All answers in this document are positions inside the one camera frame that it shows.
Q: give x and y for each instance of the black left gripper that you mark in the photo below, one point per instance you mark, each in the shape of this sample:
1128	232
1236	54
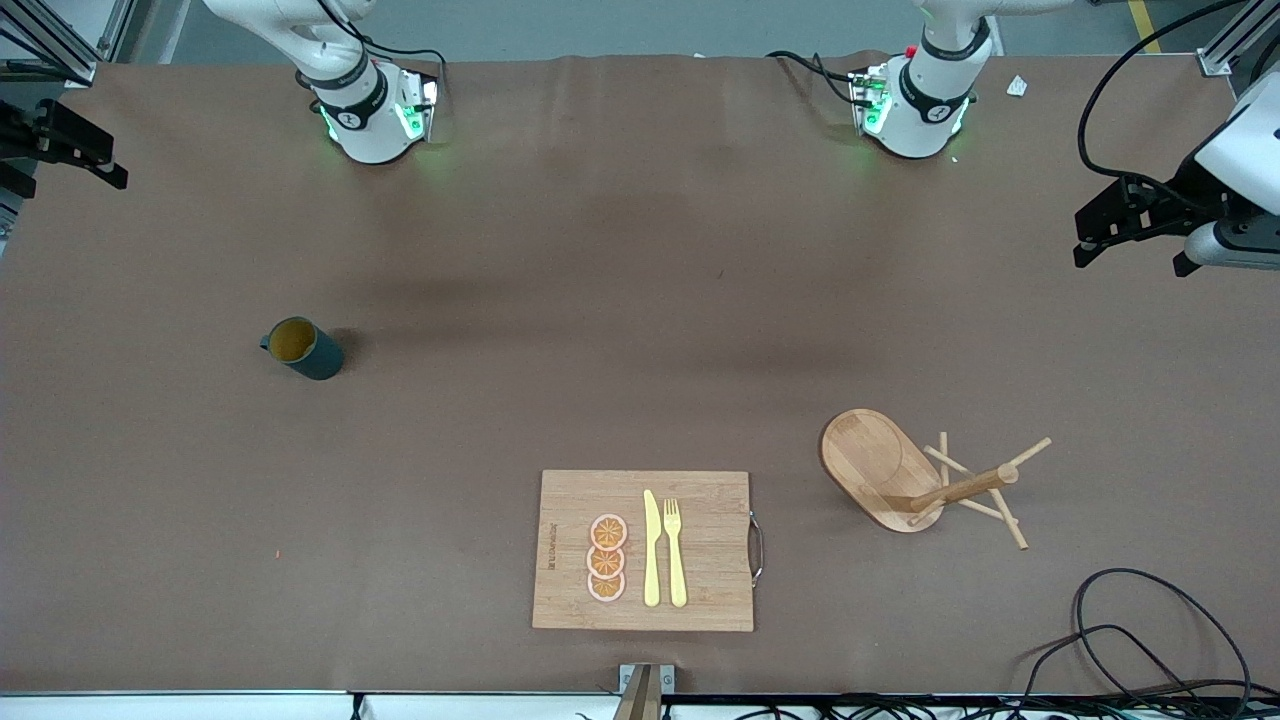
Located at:
1189	187

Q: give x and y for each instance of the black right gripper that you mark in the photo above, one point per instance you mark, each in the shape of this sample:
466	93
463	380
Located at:
20	138

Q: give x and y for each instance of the dark green mug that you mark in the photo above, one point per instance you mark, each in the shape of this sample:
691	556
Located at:
318	360

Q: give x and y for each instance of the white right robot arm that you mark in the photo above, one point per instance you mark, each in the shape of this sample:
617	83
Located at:
370	120

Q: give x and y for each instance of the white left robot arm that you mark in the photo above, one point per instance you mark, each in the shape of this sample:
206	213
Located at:
925	110

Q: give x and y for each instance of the wooden cup rack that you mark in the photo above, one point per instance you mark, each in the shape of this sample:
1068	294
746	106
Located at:
875	465

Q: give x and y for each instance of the small white paper tag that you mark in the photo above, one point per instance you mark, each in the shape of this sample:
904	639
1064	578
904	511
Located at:
1017	86

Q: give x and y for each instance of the bamboo cutting board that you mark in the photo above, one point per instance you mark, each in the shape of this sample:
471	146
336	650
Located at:
710	520

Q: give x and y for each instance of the yellow plastic fork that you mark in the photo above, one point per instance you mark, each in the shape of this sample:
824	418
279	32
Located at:
677	570

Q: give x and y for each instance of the yellow plastic knife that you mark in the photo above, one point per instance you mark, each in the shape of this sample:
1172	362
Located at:
652	560

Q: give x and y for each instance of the toy orange slice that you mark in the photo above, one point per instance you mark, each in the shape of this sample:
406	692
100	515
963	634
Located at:
606	562
606	588
608	531

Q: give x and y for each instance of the aluminium frame profile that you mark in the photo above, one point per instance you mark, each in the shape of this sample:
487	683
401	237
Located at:
1225	55
80	72

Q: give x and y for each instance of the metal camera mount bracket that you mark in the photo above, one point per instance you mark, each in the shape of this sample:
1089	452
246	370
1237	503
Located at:
640	700

